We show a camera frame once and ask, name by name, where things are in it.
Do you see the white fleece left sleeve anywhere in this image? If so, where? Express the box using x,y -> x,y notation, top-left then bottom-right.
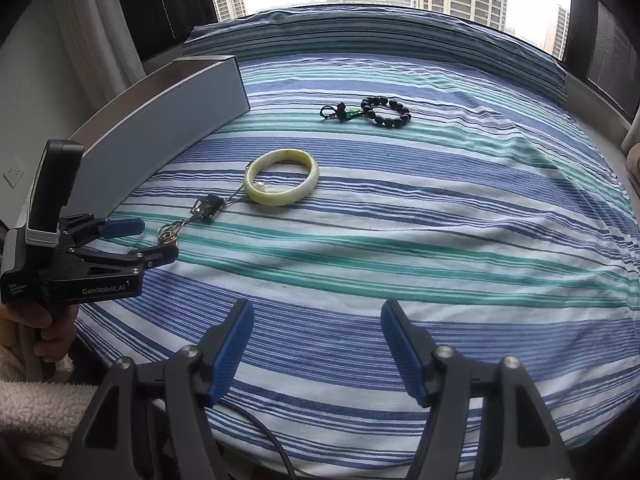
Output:
1,348 -> 96,468

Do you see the white left curtain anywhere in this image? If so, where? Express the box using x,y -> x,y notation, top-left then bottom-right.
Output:
53,0 -> 145,110

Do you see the black bead bracelet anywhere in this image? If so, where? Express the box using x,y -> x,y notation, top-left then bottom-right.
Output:
359,95 -> 414,129

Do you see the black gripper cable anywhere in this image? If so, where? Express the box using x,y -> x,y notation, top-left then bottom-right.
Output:
219,398 -> 298,480

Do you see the blue striped bed sheet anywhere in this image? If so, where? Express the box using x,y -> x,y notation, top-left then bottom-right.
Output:
77,6 -> 639,479

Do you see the white cardboard box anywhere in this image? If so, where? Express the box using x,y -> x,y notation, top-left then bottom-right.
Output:
61,55 -> 250,217

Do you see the pale green jade bangle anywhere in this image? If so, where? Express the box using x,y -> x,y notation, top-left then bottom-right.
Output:
243,148 -> 320,207

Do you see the white wall socket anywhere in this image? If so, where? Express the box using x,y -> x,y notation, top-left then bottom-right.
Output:
2,157 -> 25,188

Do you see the person's left hand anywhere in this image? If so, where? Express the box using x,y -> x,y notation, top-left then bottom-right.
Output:
0,304 -> 78,362

